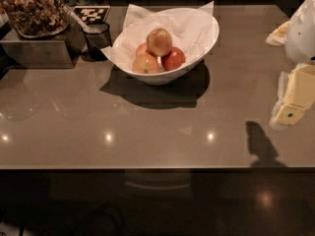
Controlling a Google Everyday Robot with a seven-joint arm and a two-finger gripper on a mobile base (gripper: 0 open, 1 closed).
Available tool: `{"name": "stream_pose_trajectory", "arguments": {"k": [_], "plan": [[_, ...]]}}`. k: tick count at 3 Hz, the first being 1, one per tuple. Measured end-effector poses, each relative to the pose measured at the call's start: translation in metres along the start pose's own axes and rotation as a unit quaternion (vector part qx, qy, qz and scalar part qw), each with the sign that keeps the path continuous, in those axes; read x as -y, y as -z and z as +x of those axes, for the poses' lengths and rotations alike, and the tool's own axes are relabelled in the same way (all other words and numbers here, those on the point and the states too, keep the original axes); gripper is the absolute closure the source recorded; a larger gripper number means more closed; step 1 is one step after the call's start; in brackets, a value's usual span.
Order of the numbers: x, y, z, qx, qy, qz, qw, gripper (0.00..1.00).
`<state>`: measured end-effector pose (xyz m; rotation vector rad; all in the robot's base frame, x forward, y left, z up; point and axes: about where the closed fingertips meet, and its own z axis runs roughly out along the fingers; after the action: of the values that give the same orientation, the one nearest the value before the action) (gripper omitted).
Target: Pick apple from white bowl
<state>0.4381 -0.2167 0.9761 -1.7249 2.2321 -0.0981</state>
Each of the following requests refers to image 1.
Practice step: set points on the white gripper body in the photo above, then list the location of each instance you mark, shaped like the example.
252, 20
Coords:
301, 36

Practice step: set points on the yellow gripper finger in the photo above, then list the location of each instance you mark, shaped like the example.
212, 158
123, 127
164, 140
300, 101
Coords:
296, 95
277, 37

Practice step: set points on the yellow-red apple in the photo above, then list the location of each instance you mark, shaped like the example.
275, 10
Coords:
145, 64
159, 42

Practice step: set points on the right red apple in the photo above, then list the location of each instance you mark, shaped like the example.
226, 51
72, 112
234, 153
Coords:
173, 60

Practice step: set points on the red apple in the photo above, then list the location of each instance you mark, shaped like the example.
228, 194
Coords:
173, 60
142, 49

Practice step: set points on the white ceramic bowl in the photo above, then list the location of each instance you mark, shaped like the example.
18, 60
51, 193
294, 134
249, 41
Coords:
170, 76

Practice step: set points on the back left red apple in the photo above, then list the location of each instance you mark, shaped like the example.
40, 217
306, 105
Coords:
142, 49

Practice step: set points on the white paper liner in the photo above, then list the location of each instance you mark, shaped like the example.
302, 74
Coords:
193, 27

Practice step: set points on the black white fiducial marker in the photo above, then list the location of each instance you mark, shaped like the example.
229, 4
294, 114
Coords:
92, 14

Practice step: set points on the dark metal box stand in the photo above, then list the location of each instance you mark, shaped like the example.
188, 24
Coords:
61, 51

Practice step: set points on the glass jar of nuts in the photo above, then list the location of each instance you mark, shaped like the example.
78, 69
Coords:
36, 18

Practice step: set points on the white spoon handle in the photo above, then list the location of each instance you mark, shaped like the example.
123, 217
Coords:
75, 17

